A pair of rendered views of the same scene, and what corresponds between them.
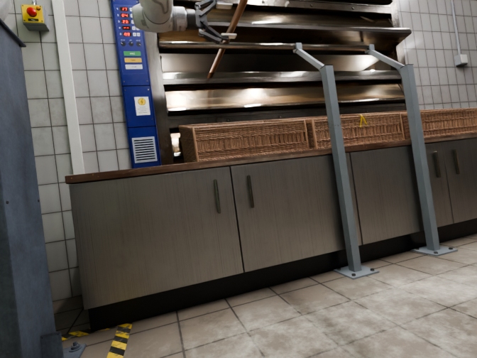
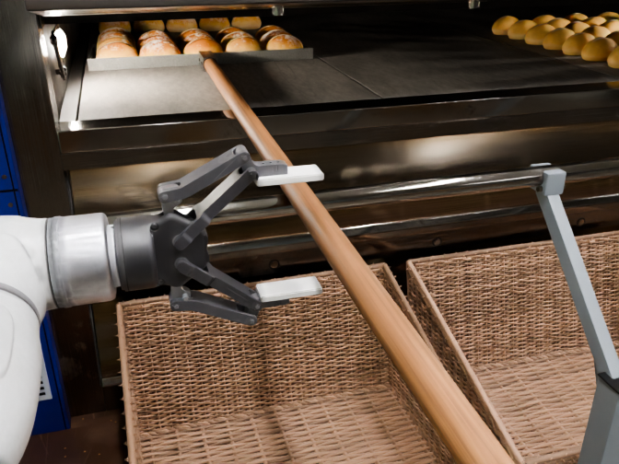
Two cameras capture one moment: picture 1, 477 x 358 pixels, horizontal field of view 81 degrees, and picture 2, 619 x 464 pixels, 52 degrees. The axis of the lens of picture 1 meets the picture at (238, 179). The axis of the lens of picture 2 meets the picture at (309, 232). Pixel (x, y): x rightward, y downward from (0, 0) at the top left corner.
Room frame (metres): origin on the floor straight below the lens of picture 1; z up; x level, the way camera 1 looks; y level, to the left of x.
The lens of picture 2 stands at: (0.60, -0.07, 1.49)
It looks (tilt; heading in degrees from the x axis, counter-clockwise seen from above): 26 degrees down; 1
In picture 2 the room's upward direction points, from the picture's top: straight up
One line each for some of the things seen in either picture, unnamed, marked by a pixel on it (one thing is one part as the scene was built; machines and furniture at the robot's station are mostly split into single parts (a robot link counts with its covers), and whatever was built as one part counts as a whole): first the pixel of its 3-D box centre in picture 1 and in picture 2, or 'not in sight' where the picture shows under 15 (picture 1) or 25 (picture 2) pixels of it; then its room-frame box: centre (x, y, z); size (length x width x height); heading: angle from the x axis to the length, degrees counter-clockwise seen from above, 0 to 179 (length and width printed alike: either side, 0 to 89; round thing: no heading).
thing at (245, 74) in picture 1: (295, 75); (518, 101); (1.91, -0.49, 1.16); 1.80 x 0.06 x 0.04; 107
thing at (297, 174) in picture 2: (223, 6); (287, 175); (1.22, -0.04, 1.26); 0.07 x 0.03 x 0.01; 106
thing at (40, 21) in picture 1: (35, 18); not in sight; (1.42, 0.93, 1.46); 0.10 x 0.07 x 0.10; 107
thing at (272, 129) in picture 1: (237, 136); (290, 411); (1.47, -0.03, 0.72); 0.56 x 0.49 x 0.28; 107
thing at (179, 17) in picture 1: (179, 18); (87, 259); (1.16, 0.16, 1.19); 0.09 x 0.06 x 0.09; 16
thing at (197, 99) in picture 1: (299, 94); (514, 168); (1.89, -0.49, 1.02); 1.79 x 0.11 x 0.19; 107
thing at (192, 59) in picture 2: not in sight; (196, 46); (2.36, 0.26, 1.20); 0.55 x 0.36 x 0.03; 106
